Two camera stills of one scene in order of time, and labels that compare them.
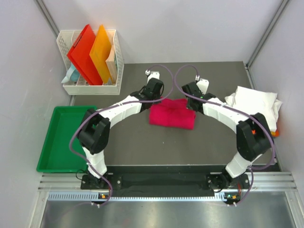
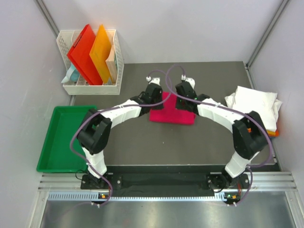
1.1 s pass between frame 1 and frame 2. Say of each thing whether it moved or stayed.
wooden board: stayed
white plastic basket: stayed
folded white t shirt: stayed
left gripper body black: moved
